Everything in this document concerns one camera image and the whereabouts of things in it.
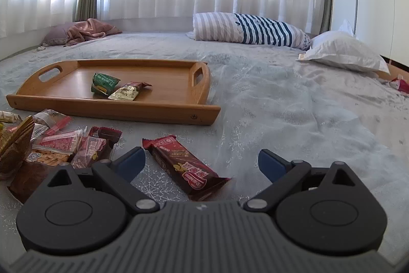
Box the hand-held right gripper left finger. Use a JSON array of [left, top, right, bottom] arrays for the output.
[[47, 147, 160, 215]]

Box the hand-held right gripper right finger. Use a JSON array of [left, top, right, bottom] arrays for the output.
[[243, 149, 362, 213]]

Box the dark red chocolate bar packet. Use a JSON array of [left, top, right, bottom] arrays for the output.
[[142, 136, 233, 201]]

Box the wooden tray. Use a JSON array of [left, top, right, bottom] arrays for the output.
[[6, 59, 222, 126]]

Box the small white candy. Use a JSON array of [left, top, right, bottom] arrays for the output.
[[0, 111, 23, 125]]

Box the gold candy packet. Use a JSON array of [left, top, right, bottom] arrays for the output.
[[108, 82, 153, 101]]

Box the green snack packet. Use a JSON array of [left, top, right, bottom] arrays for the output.
[[91, 72, 121, 96]]

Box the pink blanket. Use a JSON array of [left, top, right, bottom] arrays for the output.
[[63, 18, 123, 47]]

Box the lavender pillow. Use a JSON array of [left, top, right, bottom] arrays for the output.
[[41, 24, 77, 46]]

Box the blue white striped pillow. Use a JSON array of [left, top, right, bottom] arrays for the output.
[[186, 12, 312, 48]]

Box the red white small item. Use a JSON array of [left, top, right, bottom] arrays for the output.
[[388, 75, 409, 91]]

